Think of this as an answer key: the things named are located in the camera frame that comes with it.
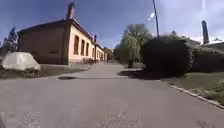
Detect row of parked bicycles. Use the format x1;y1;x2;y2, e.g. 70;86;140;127
80;56;100;65

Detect green willow tree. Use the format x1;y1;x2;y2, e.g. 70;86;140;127
113;23;154;69

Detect grey asphalt road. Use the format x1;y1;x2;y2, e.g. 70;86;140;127
0;60;224;128

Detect dark trimmed hedge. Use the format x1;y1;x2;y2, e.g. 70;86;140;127
139;35;224;77

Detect grass patch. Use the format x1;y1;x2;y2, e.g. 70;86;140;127
0;64;88;80

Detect tall thin pole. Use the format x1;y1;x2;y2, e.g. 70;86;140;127
152;0;161;38

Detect yellow building with chimneys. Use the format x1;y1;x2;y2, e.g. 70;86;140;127
16;2;109;66

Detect stone kerb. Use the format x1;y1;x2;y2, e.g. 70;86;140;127
159;79;224;110

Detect large pale boulder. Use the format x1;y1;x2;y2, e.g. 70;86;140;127
1;51;42;72

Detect grass verge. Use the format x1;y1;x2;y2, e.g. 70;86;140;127
161;70;224;107

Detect tall brick chimney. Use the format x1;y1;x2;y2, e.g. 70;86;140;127
200;19;211;45

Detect dark conifer tree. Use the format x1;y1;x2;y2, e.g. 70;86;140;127
0;26;19;57

